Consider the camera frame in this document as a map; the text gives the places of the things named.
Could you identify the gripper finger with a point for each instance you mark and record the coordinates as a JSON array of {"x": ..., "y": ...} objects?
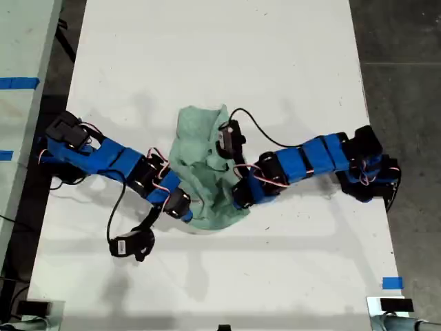
[
  {"x": 241, "y": 206},
  {"x": 187, "y": 217}
]

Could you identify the pale green T-shirt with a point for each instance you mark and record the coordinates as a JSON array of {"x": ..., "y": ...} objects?
[{"x": 193, "y": 145}]

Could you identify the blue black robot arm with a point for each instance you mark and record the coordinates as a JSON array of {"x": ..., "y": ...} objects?
[
  {"x": 110, "y": 158},
  {"x": 310, "y": 158}
]

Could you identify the small black object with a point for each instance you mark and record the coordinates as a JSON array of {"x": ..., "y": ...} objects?
[{"x": 224, "y": 328}]

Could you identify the blue tape rectangle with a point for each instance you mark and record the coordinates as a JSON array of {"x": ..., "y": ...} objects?
[{"x": 392, "y": 282}]

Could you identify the small black box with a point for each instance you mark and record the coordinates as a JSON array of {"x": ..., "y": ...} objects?
[
  {"x": 396, "y": 305},
  {"x": 34, "y": 307}
]

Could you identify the grey tube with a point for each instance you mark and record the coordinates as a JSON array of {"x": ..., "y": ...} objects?
[{"x": 396, "y": 324}]

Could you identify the black metal strut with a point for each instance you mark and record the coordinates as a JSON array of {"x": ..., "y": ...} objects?
[{"x": 66, "y": 39}]

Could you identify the long blue tape strip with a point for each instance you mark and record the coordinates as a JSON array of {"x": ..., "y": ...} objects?
[{"x": 17, "y": 83}]

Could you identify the black camera stalk, gripper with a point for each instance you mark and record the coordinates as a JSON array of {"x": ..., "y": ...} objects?
[
  {"x": 239, "y": 162},
  {"x": 150, "y": 219}
]

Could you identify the black camera box, gripper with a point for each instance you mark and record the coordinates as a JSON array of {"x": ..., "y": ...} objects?
[
  {"x": 124, "y": 245},
  {"x": 227, "y": 136}
]

